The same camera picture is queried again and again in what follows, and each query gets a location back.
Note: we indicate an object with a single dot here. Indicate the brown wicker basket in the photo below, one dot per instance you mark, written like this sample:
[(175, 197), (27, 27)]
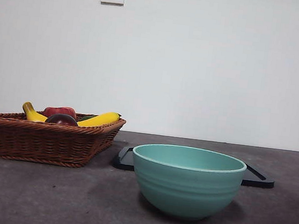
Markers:
[(43, 143)]

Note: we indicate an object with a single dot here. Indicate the yellow banana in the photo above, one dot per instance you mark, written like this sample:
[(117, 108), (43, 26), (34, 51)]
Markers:
[(102, 118)]

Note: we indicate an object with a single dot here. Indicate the green avocado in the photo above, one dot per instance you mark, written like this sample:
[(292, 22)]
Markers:
[(88, 116)]

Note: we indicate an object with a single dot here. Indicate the dark red plum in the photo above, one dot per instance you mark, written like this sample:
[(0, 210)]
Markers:
[(62, 120)]

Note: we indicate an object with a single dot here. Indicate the black rectangular tray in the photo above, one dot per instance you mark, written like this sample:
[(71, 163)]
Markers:
[(257, 181)]

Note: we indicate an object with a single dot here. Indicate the teal ribbed bowl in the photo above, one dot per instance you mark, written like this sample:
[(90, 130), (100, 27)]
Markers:
[(186, 192)]

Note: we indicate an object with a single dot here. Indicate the red apple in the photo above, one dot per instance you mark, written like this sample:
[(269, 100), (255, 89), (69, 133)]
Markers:
[(57, 111)]

